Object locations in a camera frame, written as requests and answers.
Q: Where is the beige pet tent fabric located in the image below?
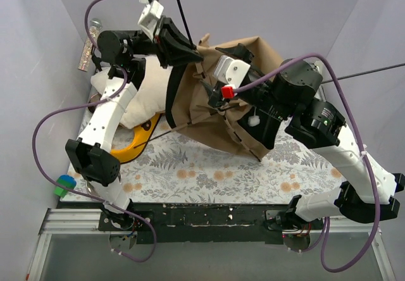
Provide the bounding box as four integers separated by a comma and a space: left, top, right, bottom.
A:
165, 34, 282, 160

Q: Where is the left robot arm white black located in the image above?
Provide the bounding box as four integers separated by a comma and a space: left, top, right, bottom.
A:
65, 16, 202, 230

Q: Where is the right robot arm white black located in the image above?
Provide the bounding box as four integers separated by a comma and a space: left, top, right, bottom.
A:
205, 44, 404, 229

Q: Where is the yellow pet bowl stand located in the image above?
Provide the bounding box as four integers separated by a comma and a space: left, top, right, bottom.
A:
111, 113, 162, 164

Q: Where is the white fluffy cushion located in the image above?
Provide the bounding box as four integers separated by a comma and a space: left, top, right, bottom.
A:
94, 56, 171, 130

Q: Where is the floral table mat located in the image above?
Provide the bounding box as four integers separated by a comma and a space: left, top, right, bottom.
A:
65, 84, 352, 205

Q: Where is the glitter microphone toy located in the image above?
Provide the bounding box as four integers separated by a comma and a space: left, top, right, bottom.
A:
78, 18, 103, 72

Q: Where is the steel bowl at back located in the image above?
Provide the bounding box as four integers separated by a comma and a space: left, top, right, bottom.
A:
87, 94, 101, 110

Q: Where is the steel bowl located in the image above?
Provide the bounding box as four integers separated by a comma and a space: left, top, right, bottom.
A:
87, 94, 101, 110
85, 180, 97, 196

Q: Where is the steel bowl near front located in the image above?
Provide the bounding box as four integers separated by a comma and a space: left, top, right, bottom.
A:
85, 180, 97, 196

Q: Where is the green blue toy block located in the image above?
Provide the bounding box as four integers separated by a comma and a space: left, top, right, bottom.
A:
54, 175, 77, 197

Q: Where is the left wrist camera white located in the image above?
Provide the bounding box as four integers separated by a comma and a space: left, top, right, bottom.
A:
137, 0, 164, 40

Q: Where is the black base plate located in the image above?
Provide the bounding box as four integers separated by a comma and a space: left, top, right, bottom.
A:
97, 202, 320, 246

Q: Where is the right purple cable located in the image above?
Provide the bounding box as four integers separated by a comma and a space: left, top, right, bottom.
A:
234, 53, 380, 274

